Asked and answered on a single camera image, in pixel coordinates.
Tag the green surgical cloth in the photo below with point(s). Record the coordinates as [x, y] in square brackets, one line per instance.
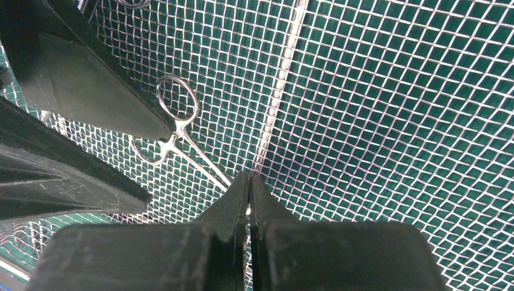
[256, 145]

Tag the metal mesh tray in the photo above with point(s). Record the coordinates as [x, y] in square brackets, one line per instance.
[350, 110]

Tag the surgical forceps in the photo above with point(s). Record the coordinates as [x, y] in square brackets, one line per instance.
[214, 174]

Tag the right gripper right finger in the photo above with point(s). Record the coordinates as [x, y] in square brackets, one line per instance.
[290, 254]

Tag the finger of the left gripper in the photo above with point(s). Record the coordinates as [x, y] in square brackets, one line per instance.
[61, 66]
[44, 174]

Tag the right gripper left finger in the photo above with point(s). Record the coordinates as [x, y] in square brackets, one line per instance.
[204, 254]

